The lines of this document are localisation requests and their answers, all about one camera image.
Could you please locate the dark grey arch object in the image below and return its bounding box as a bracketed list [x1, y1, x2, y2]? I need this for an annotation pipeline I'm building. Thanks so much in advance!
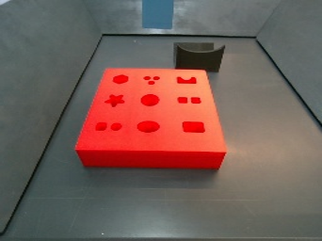
[174, 42, 226, 72]

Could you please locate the red shape sorter block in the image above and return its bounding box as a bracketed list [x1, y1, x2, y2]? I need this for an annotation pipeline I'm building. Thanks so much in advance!
[75, 69, 226, 169]

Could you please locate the blue panel on back wall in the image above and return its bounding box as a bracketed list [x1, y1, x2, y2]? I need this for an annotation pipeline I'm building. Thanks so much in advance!
[142, 0, 174, 29]

